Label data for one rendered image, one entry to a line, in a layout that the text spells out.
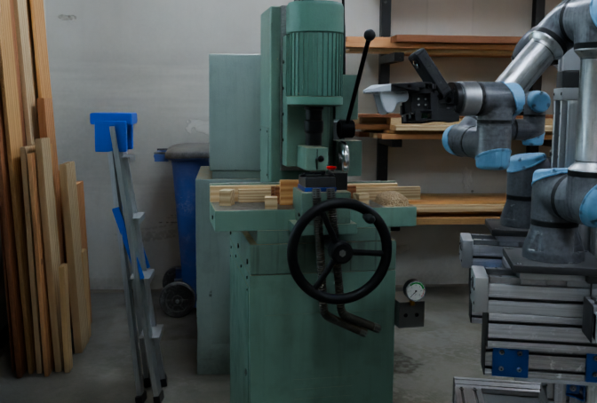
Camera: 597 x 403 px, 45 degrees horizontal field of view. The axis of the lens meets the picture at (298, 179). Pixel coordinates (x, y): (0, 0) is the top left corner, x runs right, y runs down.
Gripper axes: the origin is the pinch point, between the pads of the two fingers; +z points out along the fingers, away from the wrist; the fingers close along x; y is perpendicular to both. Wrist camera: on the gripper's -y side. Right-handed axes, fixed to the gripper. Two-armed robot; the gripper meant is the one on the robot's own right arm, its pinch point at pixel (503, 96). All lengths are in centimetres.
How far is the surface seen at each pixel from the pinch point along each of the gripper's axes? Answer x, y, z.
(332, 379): -88, 74, -73
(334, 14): -73, -33, -64
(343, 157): -73, 11, -48
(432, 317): -12, 123, 110
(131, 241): -153, 37, 2
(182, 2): -129, -77, 175
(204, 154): -126, 14, 113
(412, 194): -53, 25, -54
